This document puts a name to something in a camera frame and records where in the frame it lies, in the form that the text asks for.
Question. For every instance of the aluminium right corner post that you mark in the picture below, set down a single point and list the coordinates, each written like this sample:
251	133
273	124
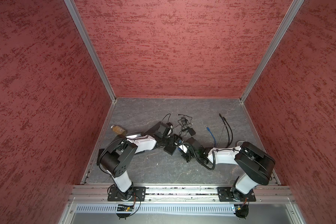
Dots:
278	36

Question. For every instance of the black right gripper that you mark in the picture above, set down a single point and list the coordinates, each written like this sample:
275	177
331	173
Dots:
186	158

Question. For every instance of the aluminium corner post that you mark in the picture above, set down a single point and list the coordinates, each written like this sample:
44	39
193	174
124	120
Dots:
90	48
278	36

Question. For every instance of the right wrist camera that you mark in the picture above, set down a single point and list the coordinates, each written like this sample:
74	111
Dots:
183	149

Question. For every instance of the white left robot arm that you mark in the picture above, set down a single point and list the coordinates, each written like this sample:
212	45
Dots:
115	159

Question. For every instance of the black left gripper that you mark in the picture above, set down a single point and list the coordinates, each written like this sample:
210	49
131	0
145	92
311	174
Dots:
172	140

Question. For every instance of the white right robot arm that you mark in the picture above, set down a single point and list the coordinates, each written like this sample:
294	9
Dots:
255	163

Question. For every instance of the black calculator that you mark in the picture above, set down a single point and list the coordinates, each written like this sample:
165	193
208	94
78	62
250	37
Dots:
134	135

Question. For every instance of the glass jar with brown contents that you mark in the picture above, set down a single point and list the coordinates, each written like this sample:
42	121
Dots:
119	131

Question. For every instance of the black power adapter with cable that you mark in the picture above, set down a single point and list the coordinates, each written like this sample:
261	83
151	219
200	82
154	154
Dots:
185	124

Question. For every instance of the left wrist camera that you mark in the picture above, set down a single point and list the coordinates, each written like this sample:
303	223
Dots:
168	128

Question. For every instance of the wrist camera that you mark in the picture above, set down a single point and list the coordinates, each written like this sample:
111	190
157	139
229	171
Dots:
183	149
168	128

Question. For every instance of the black network switch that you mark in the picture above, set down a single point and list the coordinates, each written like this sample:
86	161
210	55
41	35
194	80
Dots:
153	129
171	146

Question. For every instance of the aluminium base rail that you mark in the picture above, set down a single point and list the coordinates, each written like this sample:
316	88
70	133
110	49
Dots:
195	194

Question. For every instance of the aluminium left corner post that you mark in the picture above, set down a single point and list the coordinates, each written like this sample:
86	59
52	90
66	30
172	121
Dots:
90	48

